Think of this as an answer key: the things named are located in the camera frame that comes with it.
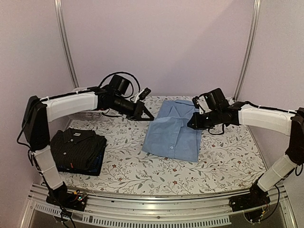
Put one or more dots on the right aluminium frame post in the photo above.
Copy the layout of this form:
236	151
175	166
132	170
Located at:
249	48

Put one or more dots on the light blue long sleeve shirt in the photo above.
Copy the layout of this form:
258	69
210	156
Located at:
168	134

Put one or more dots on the floral patterned table cloth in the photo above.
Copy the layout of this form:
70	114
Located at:
226	162

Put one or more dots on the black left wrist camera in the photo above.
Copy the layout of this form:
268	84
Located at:
119	84

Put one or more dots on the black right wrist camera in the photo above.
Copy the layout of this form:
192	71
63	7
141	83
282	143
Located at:
215	100

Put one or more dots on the aluminium frame post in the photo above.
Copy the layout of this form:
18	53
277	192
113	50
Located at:
249	48
64	40

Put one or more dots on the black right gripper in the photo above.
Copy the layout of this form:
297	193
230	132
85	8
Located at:
197	125

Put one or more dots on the aluminium front rail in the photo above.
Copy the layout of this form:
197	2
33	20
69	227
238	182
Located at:
38	193

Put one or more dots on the left aluminium frame post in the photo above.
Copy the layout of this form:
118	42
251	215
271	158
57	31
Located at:
64	40

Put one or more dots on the black pinstriped folded shirt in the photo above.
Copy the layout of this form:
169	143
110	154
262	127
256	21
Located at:
74	148

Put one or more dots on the dark blue folded shirt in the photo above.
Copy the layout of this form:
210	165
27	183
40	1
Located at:
93	170

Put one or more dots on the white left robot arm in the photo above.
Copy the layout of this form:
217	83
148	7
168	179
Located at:
40	112

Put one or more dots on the white plastic laundry basket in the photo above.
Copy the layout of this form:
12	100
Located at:
88	115

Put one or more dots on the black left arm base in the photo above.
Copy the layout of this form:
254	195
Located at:
75	200

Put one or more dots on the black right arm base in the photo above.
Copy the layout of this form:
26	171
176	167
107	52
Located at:
255	198

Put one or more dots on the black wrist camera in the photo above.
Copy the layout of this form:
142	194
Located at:
215	100
119	84

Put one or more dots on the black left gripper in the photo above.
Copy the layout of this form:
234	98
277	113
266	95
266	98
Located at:
137	113

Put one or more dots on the perforated metal front panel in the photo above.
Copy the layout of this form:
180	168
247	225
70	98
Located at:
153	213

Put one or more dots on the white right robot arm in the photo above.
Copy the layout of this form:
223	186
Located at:
289	123

